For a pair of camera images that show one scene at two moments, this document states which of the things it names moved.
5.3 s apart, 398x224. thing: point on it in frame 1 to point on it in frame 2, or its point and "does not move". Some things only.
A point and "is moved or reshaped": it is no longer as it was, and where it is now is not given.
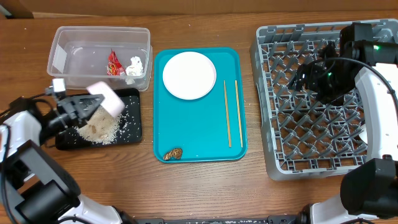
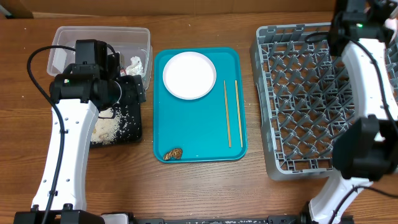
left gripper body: x=65 y=117 to x=131 y=93
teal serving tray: x=212 y=129 does not move
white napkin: x=135 y=70 does not move
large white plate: x=189 y=75 does not move
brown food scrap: x=176 y=153 does not move
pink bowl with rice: x=112 y=102 is moved or reshaped
